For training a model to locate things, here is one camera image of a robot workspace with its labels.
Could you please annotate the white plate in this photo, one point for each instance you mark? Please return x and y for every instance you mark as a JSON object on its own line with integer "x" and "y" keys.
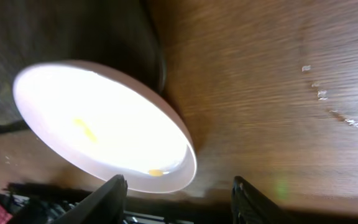
{"x": 107, "y": 123}

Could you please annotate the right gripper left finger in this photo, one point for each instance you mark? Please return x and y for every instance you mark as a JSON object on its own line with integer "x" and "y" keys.
{"x": 104, "y": 206}

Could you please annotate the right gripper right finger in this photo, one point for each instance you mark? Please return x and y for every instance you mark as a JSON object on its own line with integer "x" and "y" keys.
{"x": 250, "y": 206}

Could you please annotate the large dark serving tray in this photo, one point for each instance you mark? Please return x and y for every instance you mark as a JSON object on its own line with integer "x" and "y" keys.
{"x": 117, "y": 33}

